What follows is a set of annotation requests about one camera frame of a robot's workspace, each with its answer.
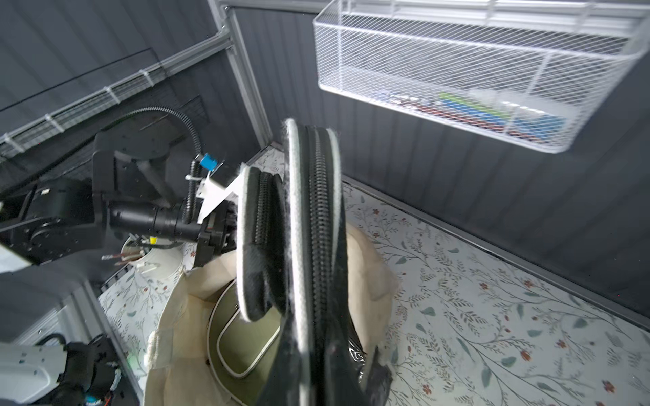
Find markers in white basket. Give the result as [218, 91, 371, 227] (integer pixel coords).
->
[372, 91, 581, 144]

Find cream canvas tote bag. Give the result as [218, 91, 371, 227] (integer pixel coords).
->
[144, 224, 399, 405]

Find green paddle case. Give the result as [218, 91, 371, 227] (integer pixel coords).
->
[207, 282, 280, 405]

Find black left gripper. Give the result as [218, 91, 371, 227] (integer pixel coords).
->
[108, 161, 245, 268]

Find white wire mesh basket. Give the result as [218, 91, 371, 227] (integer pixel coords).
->
[313, 1, 649, 154]

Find black paddle case white piping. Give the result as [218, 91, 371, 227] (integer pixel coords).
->
[236, 118, 397, 405]

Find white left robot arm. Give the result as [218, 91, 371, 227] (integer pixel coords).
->
[1, 107, 237, 405]

